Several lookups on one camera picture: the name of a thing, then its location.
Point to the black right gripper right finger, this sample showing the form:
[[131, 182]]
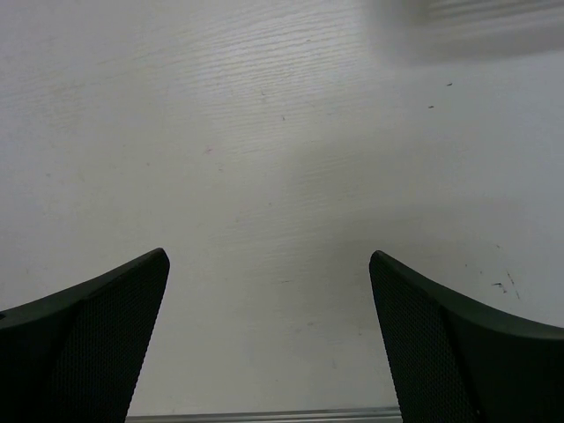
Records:
[[454, 359]]

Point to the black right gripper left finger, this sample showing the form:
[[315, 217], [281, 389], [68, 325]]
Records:
[[76, 355]]

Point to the aluminium table edge rail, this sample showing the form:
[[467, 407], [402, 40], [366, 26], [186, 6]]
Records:
[[361, 415]]

